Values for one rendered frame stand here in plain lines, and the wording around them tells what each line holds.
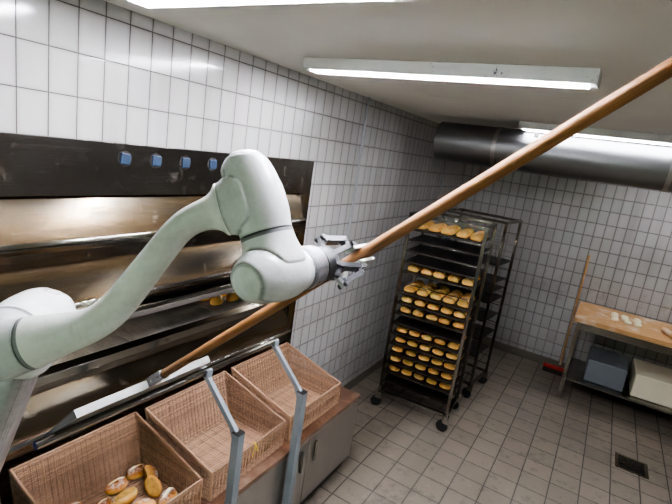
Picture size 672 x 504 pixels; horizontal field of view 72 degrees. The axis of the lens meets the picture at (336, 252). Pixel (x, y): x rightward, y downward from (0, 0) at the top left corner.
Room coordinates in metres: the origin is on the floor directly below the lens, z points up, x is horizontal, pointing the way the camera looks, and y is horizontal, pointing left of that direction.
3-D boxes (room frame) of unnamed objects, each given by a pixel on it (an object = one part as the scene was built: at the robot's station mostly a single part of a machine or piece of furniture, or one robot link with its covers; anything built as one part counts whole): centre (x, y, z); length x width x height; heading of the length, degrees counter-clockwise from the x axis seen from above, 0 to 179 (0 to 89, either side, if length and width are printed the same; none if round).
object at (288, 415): (2.65, 0.18, 0.72); 0.56 x 0.49 x 0.28; 150
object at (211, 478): (2.13, 0.47, 0.72); 0.56 x 0.49 x 0.28; 151
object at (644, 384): (4.45, -3.39, 0.35); 0.50 x 0.36 x 0.24; 152
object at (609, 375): (4.66, -3.03, 0.35); 0.50 x 0.36 x 0.24; 150
